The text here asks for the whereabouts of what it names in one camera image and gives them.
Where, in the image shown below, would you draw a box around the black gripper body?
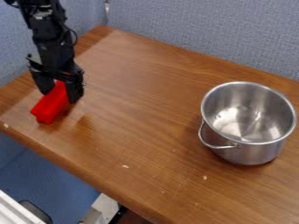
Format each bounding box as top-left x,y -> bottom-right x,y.
27,41 -> 84,83

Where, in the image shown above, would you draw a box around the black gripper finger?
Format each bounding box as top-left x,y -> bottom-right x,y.
65,80 -> 84,103
31,69 -> 55,95

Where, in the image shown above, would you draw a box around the red rectangular block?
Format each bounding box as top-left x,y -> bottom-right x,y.
31,80 -> 68,124

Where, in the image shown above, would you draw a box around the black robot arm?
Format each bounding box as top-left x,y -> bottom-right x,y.
4,0 -> 84,103

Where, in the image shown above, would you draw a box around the white ridged object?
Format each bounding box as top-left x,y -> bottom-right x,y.
0,190 -> 48,224

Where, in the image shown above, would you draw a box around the stainless steel pot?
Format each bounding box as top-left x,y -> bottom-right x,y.
199,81 -> 296,165

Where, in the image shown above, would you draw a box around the white table bracket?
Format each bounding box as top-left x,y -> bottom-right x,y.
79,193 -> 119,224

